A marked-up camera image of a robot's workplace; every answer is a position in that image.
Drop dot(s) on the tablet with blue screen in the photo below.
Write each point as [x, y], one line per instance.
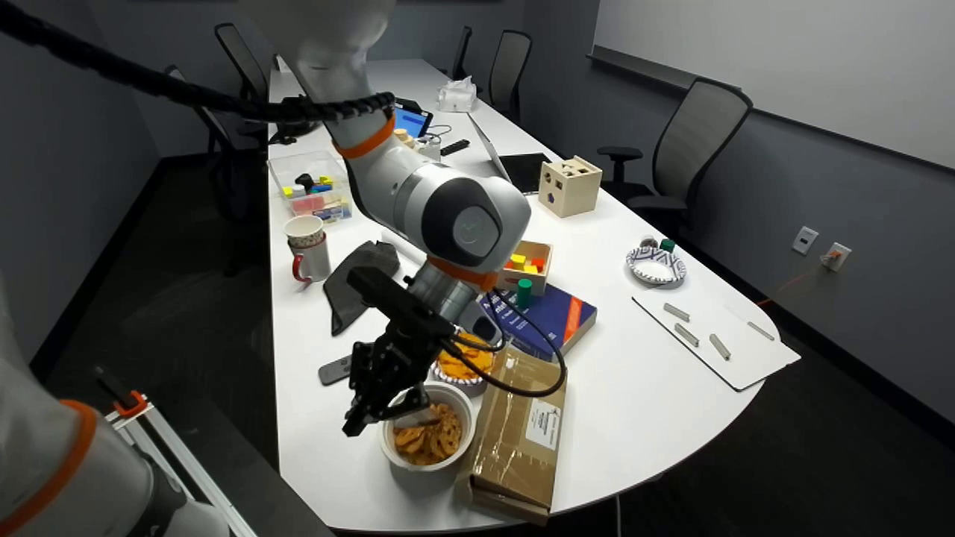
[415, 124]

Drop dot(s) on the wooden tray with coloured blocks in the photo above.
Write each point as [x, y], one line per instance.
[530, 261]

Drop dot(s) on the grey remote control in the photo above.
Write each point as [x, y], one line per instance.
[335, 371]

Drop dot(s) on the patterned paper plate with chips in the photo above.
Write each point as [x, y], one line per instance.
[466, 361]

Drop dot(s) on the blue hardcover book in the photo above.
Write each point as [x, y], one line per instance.
[549, 323]

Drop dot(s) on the black office chair far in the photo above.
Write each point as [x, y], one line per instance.
[505, 70]

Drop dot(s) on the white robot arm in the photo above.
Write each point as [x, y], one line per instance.
[460, 222]

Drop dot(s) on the black office chair right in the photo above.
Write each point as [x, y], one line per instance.
[696, 131]

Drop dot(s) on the white bowl of pretzels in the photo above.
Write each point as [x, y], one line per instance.
[432, 435]

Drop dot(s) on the brown cardboard box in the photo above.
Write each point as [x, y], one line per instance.
[514, 458]

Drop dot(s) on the white mug with red handle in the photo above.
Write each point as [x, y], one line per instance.
[308, 244]

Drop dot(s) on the black office chair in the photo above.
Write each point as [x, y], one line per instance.
[505, 70]
[696, 131]

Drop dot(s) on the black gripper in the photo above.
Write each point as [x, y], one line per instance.
[399, 355]

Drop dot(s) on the dark grey cloth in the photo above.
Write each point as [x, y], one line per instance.
[346, 282]

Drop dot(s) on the wooden shape sorter cube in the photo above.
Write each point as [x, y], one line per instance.
[567, 185]

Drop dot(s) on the green peg toy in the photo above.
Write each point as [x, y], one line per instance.
[523, 292]

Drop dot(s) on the clear bin with toys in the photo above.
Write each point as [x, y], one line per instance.
[311, 185]

